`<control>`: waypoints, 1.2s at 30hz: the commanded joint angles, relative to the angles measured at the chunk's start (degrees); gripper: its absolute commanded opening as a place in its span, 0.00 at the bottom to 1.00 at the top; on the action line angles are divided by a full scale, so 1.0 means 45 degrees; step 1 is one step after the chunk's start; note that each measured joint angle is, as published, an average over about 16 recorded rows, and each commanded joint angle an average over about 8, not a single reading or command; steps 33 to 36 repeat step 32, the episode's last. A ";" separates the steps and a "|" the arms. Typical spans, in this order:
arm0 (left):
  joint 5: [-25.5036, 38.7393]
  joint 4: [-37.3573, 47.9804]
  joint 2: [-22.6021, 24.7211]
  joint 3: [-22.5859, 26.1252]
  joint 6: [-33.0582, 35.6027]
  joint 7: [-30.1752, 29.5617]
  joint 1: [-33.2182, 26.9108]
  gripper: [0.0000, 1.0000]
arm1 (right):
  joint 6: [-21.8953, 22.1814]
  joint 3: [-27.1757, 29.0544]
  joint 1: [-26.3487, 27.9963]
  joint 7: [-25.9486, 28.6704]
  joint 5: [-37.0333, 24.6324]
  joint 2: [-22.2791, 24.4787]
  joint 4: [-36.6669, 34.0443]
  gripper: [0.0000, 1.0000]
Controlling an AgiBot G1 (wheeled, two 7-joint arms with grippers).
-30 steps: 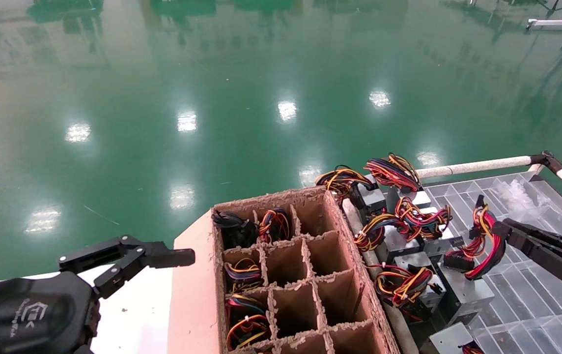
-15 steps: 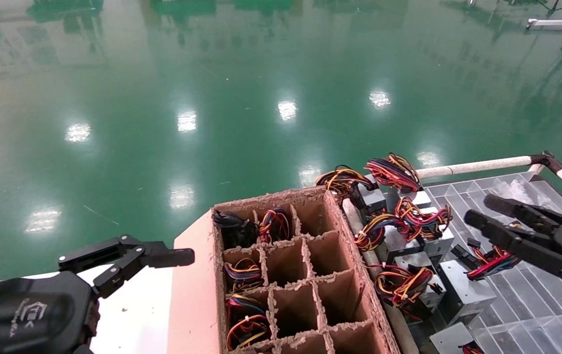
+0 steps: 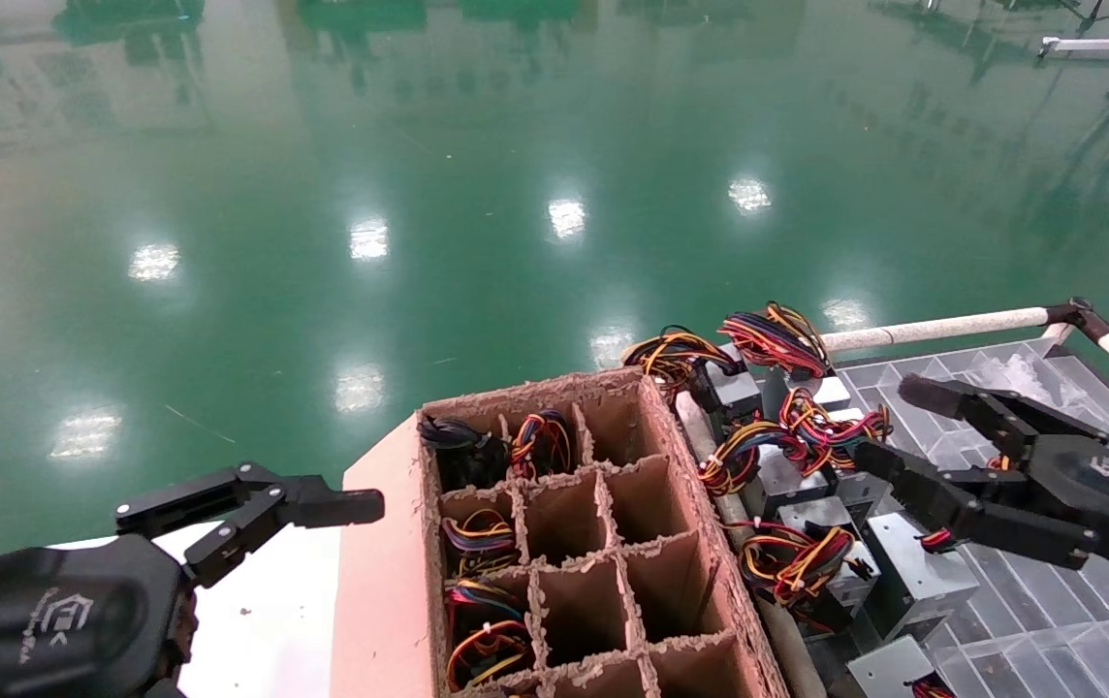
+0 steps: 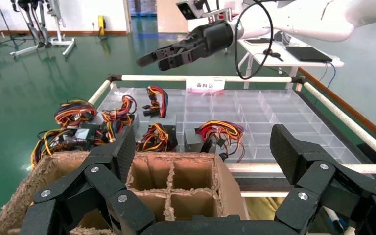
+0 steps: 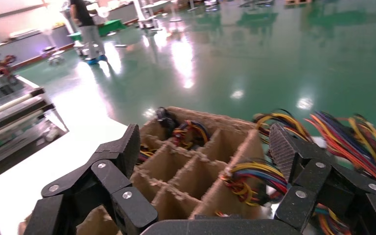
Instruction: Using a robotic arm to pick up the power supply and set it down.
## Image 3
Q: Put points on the crumpled clear plastic wrap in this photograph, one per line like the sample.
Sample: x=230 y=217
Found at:
x=1020 y=373

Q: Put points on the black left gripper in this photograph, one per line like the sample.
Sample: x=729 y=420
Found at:
x=60 y=620

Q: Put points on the white metal base bar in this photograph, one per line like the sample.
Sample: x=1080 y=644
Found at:
x=1088 y=45

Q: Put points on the clear plastic compartment tray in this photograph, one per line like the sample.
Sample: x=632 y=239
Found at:
x=1029 y=620

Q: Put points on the black pipe connector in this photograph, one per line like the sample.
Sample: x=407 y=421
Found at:
x=1078 y=315

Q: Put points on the brown cardboard divider box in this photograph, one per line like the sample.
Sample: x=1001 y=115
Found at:
x=632 y=504

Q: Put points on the long white frame pipe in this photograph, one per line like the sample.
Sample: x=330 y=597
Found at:
x=942 y=328

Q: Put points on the short white pipe stub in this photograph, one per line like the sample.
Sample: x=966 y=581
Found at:
x=1057 y=333

